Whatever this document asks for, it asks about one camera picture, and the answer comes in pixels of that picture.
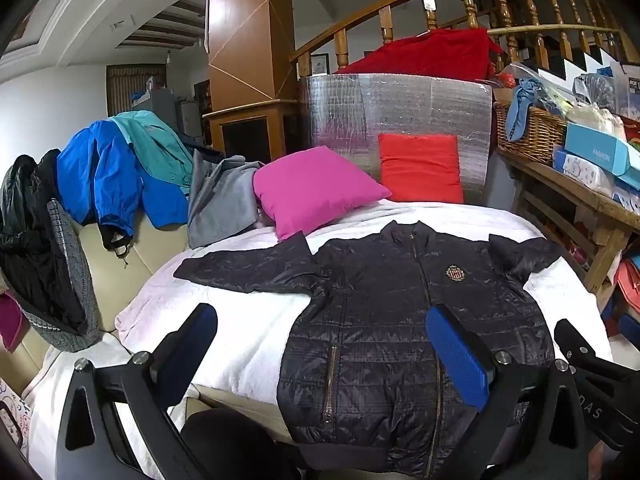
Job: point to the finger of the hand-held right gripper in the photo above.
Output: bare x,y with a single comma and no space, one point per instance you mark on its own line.
570,335

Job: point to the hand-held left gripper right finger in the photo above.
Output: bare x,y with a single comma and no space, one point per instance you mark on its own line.
455,360

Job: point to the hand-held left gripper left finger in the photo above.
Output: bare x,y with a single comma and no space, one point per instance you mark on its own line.
192,340

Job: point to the black quilted jacket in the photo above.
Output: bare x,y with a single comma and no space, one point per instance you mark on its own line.
380,310

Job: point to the white blanket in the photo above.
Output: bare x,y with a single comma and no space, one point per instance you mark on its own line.
225,320

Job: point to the coral folded cloths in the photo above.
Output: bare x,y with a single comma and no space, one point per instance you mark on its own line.
627,290

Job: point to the beige sofa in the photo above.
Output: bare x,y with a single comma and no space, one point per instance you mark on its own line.
130,260

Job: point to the person's dark trouser leg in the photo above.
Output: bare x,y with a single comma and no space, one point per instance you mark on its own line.
220,440

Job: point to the wooden table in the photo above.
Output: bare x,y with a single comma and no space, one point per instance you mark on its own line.
595,200

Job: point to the grey tweed garment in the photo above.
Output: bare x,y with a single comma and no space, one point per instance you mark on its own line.
70,260

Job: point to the blue white small boxes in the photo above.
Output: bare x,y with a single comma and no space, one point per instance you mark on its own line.
627,197

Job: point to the white patterned package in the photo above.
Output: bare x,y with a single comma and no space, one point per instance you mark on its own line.
585,172

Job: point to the magenta cloth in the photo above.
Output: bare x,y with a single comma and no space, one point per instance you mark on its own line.
10,320

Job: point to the light blue cardboard box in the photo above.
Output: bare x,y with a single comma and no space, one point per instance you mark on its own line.
595,152

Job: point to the blue jacket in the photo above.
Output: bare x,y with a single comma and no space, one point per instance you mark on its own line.
100,175

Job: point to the red pillow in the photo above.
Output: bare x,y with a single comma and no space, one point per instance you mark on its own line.
420,170

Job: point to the pink pillow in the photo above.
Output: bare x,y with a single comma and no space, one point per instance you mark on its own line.
310,185

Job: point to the black puffy jacket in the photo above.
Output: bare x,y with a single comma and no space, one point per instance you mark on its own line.
25,240

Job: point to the dark navy garment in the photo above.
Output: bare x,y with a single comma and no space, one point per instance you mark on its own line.
200,145

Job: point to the teal jacket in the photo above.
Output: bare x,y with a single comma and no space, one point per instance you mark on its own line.
155,145

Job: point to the white patterned bag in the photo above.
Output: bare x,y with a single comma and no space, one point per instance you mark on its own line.
7,420

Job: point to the wicker basket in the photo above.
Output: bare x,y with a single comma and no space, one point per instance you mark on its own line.
535,135

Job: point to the cream cloth bundle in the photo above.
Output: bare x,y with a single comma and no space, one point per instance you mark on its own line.
600,120

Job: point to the grey refrigerator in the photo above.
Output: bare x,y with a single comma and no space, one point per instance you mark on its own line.
162,107

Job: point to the blue cloth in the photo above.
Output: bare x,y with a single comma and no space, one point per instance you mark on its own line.
520,105

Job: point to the clear plastic bag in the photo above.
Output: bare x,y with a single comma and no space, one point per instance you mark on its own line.
595,90

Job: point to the clear storage box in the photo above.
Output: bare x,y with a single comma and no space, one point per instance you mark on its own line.
627,87

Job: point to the staircase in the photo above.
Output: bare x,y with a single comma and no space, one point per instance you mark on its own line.
575,65

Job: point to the silver insulation mat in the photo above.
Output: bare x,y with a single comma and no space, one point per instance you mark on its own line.
350,110

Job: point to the red blanket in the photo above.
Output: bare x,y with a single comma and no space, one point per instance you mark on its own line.
435,55

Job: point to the wooden pillar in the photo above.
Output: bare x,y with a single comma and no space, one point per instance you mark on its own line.
240,35

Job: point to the wooden stair railing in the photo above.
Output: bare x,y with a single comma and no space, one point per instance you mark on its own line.
341,45

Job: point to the small picture frame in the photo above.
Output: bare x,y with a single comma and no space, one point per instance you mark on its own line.
320,64

